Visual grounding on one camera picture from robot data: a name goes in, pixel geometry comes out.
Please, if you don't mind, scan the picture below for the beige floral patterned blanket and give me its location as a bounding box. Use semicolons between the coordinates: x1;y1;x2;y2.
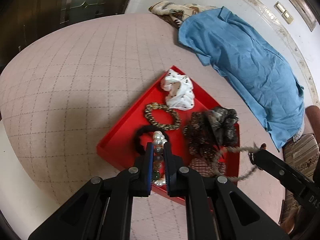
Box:
149;1;217;29

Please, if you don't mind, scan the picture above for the white pearl bead bracelet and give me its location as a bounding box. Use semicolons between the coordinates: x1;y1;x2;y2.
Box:
152;130;169;188

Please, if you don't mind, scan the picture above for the blue cloth sheet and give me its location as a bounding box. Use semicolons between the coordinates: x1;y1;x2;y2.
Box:
178;7;304;149

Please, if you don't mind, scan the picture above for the pink quilted mattress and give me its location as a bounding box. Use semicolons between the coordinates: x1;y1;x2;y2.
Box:
1;14;283;231

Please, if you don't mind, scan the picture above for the brown beaded hair clip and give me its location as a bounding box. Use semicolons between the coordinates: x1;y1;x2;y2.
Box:
183;112;219;161

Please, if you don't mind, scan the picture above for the red white plaid scrunchie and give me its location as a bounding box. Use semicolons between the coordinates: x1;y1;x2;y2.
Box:
189;158;226;177

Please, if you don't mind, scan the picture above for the white dotted scrunchie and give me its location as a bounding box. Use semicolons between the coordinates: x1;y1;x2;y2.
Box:
161;69;195;111

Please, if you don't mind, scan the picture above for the dark wooden glass door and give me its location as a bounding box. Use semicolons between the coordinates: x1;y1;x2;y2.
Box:
1;0;129;69

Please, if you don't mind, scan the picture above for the framed wall picture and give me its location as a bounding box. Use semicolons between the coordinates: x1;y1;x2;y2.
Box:
289;0;317;32

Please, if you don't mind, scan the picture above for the grey black fluffy scrunchie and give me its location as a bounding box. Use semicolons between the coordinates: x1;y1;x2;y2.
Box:
204;107;239;146

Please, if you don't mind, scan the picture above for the striped brown pillow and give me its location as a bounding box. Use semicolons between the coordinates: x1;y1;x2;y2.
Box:
279;105;320;233

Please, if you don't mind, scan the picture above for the gold leopard hair tie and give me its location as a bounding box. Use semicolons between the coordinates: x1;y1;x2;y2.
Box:
144;102;182;131

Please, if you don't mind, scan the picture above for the beige twisted headband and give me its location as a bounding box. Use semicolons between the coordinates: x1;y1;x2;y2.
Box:
212;144;264;183

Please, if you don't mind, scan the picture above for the red shallow tray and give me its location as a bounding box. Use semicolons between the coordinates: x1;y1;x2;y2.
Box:
97;74;240;205

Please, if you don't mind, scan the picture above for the black hair tie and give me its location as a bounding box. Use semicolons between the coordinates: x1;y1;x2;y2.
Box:
134;125;170;156

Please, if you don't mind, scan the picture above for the beige wall switch plate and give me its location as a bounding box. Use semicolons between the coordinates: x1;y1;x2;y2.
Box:
274;2;293;24

